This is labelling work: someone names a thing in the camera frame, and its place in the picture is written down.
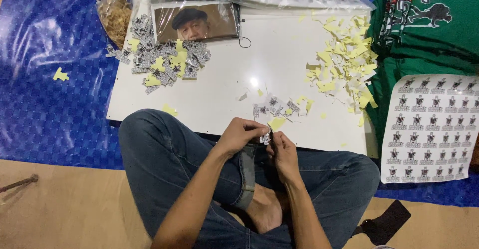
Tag blue checkered plastic mat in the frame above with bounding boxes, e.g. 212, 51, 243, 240
0, 0, 479, 208

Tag rusty metal rod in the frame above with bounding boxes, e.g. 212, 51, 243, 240
0, 174, 39, 194

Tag person's blue jeans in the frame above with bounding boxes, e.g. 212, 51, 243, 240
119, 109, 381, 249

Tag white logo sticker sheet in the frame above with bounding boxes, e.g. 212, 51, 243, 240
380, 74, 479, 184

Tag heap of yellow paper scraps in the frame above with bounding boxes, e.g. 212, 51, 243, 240
298, 11, 379, 128

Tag person's right hand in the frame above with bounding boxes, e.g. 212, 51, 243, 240
266, 131, 301, 185

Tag pile of cut logo stickers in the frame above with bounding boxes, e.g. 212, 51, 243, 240
105, 14, 212, 95

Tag small cluster of logo stickers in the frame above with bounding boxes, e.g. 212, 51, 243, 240
253, 95, 314, 119

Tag person's bare foot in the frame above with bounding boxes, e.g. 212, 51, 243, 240
245, 183, 289, 235

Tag person's left hand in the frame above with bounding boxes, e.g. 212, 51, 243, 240
216, 117, 271, 157

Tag flat black object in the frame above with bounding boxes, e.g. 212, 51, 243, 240
351, 200, 412, 246

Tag plastic bag of rubber bands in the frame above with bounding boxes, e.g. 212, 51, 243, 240
95, 0, 140, 49

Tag pile of green printed shirts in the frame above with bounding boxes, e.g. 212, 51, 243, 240
365, 0, 479, 156

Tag white work board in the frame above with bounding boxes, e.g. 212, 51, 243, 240
106, 3, 378, 158

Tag portrait print in plastic sleeve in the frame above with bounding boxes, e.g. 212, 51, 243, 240
150, 0, 241, 44

